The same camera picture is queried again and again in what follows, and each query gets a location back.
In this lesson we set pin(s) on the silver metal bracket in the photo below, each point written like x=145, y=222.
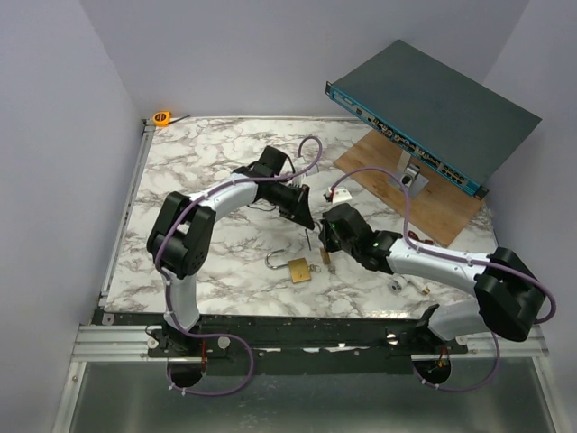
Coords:
x=410, y=175

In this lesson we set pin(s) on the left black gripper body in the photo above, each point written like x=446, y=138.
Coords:
x=288, y=199

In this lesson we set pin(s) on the black mounting rail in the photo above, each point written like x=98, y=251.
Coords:
x=234, y=345

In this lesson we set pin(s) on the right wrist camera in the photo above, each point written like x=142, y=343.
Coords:
x=337, y=196

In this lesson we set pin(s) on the small silver ring part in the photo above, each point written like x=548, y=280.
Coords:
x=397, y=284

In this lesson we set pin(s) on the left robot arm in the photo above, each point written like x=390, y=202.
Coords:
x=180, y=239

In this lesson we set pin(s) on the long shackle brass padlock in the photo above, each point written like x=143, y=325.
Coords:
x=325, y=256

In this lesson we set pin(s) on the orange tape measure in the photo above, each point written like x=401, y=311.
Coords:
x=165, y=118

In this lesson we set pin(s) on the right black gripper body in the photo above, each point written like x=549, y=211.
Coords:
x=331, y=241

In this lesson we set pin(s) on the blue network switch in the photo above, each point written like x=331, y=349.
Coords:
x=453, y=124

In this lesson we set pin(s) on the open brass padlock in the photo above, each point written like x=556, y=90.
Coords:
x=298, y=268

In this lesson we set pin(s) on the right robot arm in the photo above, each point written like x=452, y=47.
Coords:
x=505, y=298

